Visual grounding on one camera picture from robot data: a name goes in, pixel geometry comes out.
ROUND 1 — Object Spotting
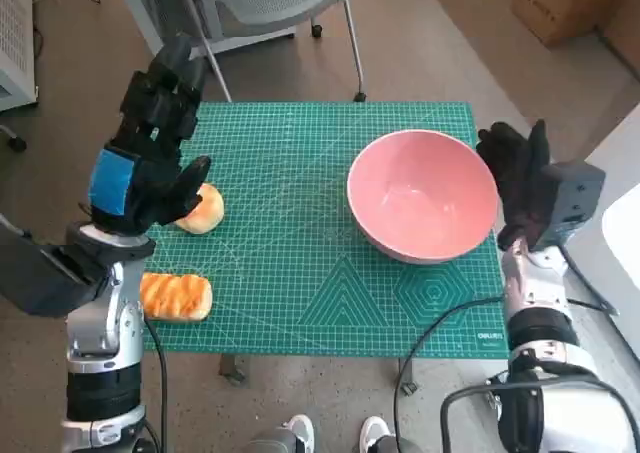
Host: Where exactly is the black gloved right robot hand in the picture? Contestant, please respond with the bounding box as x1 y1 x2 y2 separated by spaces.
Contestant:
474 118 556 250

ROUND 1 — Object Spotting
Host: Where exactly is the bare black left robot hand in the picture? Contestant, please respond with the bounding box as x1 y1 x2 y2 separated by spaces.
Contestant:
88 37 212 237

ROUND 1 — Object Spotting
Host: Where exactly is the round toy bread bun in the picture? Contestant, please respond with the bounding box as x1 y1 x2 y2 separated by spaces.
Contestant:
174 182 225 235

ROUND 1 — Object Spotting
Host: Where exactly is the pink bowl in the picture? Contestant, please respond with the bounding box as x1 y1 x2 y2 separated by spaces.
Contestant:
346 129 500 266

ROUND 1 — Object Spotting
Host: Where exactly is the rectangular striped toy bread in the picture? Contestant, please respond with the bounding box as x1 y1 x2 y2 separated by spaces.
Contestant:
139 271 214 323

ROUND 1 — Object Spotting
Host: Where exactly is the grey chair leg with caster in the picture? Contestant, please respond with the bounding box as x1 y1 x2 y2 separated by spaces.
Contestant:
0 122 29 152

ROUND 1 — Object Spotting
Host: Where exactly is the green cutting mat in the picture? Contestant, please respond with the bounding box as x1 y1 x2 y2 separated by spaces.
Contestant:
142 101 509 359

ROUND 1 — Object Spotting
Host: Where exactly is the cardboard box with black print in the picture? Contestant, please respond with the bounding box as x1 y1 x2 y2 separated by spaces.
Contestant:
509 0 616 48

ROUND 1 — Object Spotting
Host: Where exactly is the plain cardboard box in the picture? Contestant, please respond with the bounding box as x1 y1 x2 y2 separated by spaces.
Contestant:
597 0 640 82

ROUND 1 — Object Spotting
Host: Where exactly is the white perforated appliance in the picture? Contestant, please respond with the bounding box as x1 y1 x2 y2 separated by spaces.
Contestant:
0 0 40 112

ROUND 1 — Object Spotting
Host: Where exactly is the metal table leg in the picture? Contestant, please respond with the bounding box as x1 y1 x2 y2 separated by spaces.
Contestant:
218 353 249 385
397 357 419 397

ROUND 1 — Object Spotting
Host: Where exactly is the white shoe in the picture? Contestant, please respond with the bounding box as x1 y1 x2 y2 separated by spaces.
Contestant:
359 415 391 453
287 413 317 453

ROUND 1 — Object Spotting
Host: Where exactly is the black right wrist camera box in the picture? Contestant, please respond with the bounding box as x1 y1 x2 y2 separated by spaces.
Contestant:
537 160 607 249

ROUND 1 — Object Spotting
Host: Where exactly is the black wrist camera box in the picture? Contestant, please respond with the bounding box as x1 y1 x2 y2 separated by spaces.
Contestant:
537 160 607 249
0 217 116 319

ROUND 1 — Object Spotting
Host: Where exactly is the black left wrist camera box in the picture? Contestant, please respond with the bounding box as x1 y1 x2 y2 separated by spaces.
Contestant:
0 217 116 319

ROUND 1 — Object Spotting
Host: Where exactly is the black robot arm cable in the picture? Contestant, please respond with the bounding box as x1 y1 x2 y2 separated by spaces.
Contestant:
439 372 636 453
142 317 169 453
393 295 506 453

